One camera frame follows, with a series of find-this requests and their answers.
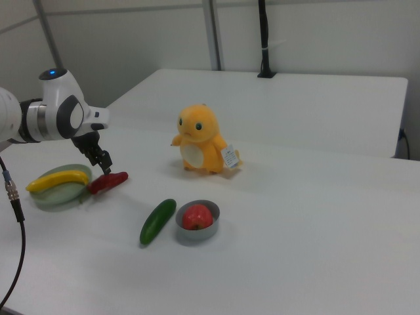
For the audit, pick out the orange plush dinosaur toy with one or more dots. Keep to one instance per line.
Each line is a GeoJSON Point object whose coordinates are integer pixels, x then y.
{"type": "Point", "coordinates": [200, 131]}

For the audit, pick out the yellow toy banana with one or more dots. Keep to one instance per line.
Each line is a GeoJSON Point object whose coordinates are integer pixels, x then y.
{"type": "Point", "coordinates": [55, 180]}

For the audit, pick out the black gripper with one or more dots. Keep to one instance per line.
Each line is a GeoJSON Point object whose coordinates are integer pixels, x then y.
{"type": "Point", "coordinates": [86, 142]}

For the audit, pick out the grey round bowl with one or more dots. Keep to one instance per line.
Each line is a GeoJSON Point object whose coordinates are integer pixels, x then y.
{"type": "Point", "coordinates": [197, 234]}

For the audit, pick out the white paper toy tag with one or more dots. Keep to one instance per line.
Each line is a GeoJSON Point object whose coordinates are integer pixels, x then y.
{"type": "Point", "coordinates": [230, 157]}

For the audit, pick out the green toy cucumber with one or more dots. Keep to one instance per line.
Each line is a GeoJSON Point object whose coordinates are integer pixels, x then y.
{"type": "Point", "coordinates": [157, 221]}

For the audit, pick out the green plastic plate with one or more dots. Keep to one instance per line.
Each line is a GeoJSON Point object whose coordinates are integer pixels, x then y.
{"type": "Point", "coordinates": [59, 197]}

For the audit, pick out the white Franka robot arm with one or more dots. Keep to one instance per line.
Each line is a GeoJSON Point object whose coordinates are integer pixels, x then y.
{"type": "Point", "coordinates": [59, 108]}

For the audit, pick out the black camera stand pole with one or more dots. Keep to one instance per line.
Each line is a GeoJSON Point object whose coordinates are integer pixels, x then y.
{"type": "Point", "coordinates": [264, 33]}

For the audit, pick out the red chili pepper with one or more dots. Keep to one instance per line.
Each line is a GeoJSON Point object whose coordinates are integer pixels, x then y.
{"type": "Point", "coordinates": [108, 182]}

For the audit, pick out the red toy apple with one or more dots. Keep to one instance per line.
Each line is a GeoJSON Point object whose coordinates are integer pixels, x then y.
{"type": "Point", "coordinates": [197, 216]}

